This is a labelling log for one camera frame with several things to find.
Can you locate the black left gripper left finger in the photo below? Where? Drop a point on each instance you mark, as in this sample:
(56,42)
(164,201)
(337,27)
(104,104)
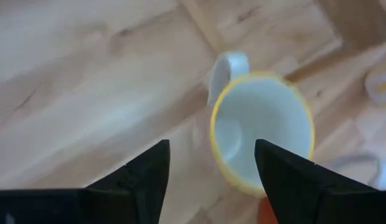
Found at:
(140,186)

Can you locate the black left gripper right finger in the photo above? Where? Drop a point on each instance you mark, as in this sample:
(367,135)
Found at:
(302,189)

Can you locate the orange glazed mug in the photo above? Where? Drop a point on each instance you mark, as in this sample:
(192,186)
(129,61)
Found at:
(266,213)

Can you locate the pink patterned mug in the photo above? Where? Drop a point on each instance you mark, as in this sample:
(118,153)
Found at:
(379,84)

